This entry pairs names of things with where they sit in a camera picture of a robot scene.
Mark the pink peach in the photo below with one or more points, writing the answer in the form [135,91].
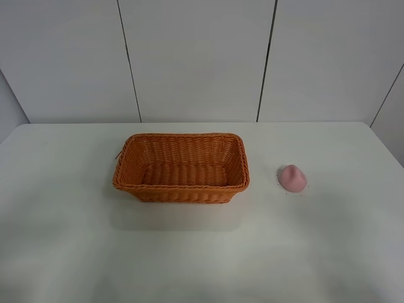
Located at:
[292,179]

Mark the orange woven plastic basket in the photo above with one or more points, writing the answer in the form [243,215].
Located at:
[206,168]

